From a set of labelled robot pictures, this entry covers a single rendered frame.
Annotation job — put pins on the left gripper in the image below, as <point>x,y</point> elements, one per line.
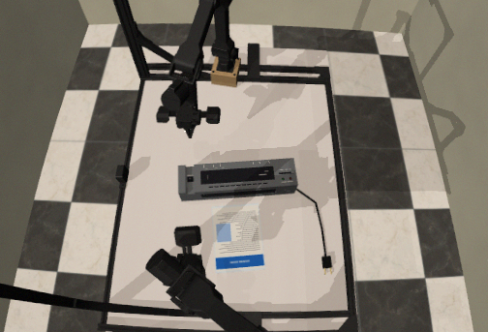
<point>212,114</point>

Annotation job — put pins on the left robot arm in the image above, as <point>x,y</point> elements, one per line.
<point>189,60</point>

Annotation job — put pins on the dark grey laminator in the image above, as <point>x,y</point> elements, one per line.
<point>240,178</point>

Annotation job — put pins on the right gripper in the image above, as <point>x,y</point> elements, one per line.
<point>189,236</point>

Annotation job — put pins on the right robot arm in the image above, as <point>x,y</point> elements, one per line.
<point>200,296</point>

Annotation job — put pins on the white laminated sheet with blue panel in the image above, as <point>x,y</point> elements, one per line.
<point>237,238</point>

